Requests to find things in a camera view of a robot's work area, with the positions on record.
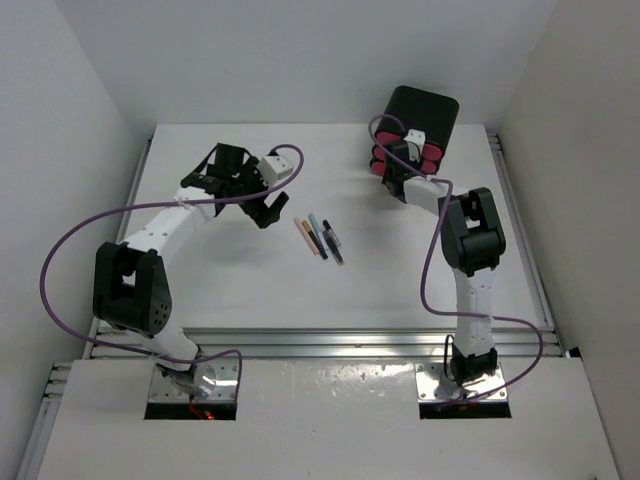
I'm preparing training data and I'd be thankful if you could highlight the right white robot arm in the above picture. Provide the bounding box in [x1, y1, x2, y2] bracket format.
[379, 139, 506, 387]

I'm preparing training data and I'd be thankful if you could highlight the brown gold makeup pencil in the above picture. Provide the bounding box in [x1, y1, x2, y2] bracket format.
[301, 220, 322, 250]

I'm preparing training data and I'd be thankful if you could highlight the metal base plate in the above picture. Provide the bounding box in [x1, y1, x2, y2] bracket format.
[148, 360, 238, 403]
[415, 361, 508, 404]

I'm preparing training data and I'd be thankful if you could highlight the black mascara tube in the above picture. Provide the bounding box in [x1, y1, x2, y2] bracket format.
[322, 220, 344, 265]

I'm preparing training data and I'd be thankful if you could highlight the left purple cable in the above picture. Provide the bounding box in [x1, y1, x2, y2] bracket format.
[38, 144, 306, 396]

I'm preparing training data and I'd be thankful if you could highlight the black drawer cabinet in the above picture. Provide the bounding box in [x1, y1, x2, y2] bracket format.
[375, 85, 459, 162]

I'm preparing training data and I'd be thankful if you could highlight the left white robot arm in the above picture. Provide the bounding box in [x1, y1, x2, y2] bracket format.
[93, 143, 294, 372]

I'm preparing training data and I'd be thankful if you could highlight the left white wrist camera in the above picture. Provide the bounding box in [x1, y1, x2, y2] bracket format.
[256, 155, 294, 187]

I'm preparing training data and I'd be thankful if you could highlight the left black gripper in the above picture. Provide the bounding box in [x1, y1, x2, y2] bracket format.
[228, 155, 286, 226]

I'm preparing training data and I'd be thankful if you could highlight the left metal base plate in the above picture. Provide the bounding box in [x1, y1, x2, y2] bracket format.
[148, 360, 238, 403]

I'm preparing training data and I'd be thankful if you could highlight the aluminium frame rail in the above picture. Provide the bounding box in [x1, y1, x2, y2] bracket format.
[83, 323, 564, 359]

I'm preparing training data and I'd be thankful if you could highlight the light blue black pen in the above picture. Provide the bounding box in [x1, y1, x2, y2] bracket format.
[308, 213, 328, 260]

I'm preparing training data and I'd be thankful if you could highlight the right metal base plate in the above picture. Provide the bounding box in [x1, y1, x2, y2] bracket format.
[415, 361, 508, 404]

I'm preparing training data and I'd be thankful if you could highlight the peach concealer stick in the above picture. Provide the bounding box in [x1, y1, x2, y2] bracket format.
[294, 217, 320, 255]

